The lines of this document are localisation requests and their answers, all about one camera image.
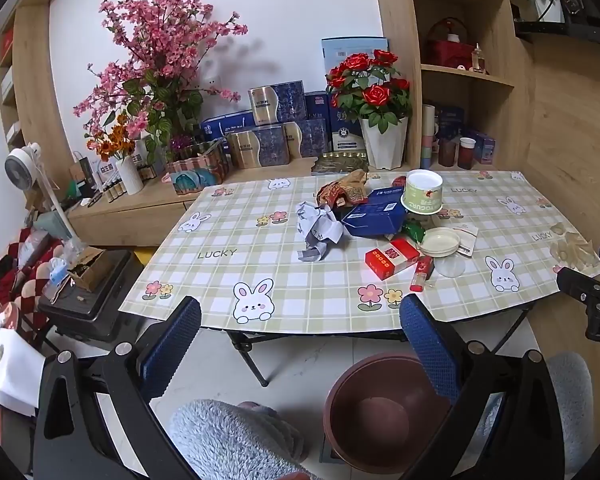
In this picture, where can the brown wrapper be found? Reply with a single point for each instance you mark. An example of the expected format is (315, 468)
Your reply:
(352, 177)

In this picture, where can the checked bunny tablecloth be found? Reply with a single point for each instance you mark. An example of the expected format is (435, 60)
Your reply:
(230, 280)

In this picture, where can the clear plastic lid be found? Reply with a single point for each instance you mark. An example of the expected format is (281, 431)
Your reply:
(449, 267)

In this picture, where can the cream plastic lid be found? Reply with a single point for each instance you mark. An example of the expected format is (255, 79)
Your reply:
(440, 241)

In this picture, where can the black hard case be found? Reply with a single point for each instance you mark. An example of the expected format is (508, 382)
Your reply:
(95, 310)

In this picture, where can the purple box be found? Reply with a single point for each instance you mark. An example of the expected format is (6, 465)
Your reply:
(484, 146)

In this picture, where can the blue flat carton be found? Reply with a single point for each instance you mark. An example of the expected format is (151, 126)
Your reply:
(227, 125)

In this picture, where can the row of small brown bottles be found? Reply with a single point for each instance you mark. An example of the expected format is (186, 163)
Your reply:
(125, 194)

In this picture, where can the red tube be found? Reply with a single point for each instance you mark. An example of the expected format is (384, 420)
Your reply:
(422, 272)

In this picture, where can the white sachet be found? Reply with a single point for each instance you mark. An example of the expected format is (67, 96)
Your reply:
(469, 240)

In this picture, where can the green gold wrapper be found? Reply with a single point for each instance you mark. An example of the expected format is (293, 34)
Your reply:
(414, 230)

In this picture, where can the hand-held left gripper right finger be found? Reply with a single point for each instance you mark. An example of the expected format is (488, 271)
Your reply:
(425, 340)

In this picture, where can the orange flowers in white vase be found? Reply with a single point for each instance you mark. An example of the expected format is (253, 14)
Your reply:
(129, 175)

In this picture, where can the person's left leg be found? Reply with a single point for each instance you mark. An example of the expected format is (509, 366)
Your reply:
(230, 440)

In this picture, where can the clear plastic bag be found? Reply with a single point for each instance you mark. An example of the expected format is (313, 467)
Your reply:
(55, 270)

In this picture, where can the brown jar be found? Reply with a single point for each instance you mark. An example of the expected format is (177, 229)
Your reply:
(448, 152)

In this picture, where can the white printed cloth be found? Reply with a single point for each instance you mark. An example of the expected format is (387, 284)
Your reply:
(10, 365)

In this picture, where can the black folding table frame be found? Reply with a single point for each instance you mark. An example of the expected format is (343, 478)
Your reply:
(250, 355)

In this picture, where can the red rose plant white pot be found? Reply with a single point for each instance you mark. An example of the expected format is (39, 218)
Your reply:
(380, 95)

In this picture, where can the stack of pastel cups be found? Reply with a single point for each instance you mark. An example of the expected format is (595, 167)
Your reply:
(428, 135)

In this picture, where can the white printed box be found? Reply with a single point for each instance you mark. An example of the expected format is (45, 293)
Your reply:
(106, 172)
(140, 155)

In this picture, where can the red cigarette box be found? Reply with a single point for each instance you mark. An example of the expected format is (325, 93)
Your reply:
(390, 259)

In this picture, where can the red basket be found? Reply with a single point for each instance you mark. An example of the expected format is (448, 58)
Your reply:
(450, 50)

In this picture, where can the red cup white lid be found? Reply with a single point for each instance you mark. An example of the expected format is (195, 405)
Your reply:
(466, 154)

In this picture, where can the green yogurt cup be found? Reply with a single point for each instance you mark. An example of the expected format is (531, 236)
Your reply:
(422, 195)

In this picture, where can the white paper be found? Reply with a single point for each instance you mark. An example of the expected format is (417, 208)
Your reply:
(320, 230)

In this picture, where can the wooden shelf unit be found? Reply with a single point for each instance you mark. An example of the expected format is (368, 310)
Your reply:
(480, 0)

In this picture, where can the gold tray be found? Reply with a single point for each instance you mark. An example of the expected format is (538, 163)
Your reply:
(337, 164)

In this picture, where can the maroon plastic bin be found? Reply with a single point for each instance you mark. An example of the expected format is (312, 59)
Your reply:
(380, 420)

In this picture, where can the blue cardboard box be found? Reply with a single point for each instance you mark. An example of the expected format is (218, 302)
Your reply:
(375, 217)

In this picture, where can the red argyle blanket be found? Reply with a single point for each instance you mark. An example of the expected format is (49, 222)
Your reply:
(15, 280)

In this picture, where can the dark blue printed box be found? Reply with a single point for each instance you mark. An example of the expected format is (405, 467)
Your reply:
(451, 122)

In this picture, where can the light blue tall box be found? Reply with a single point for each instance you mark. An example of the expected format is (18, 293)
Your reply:
(345, 47)

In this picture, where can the black wall rack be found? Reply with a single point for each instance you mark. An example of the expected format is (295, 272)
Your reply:
(590, 25)

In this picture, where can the dark blue small box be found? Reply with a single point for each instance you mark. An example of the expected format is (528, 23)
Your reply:
(317, 105)

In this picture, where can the white fan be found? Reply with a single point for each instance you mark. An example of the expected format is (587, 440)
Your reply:
(22, 162)

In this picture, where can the small perfume bottle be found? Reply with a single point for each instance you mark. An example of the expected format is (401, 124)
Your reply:
(478, 60)

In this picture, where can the open cardboard box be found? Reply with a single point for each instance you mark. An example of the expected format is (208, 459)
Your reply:
(90, 267)

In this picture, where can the gold blue gift box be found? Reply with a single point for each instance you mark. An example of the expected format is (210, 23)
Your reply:
(257, 147)
(307, 137)
(277, 102)

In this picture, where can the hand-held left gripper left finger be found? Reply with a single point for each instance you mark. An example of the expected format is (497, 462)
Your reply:
(172, 345)

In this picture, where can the small kraft paper bag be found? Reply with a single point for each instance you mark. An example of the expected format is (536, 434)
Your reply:
(80, 170)

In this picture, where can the pink blossom arrangement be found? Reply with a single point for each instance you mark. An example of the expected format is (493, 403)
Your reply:
(165, 35)

